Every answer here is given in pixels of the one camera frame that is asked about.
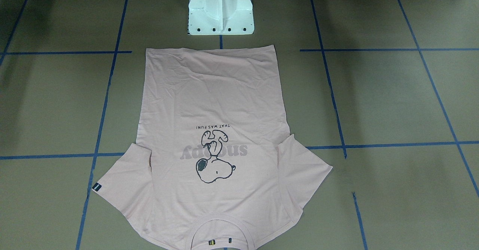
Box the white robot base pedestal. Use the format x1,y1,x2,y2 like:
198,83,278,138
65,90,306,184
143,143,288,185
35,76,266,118
187,0,255,36

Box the pink Snoopy t-shirt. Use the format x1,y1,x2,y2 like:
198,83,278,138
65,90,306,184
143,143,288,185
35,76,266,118
92,45,332,250

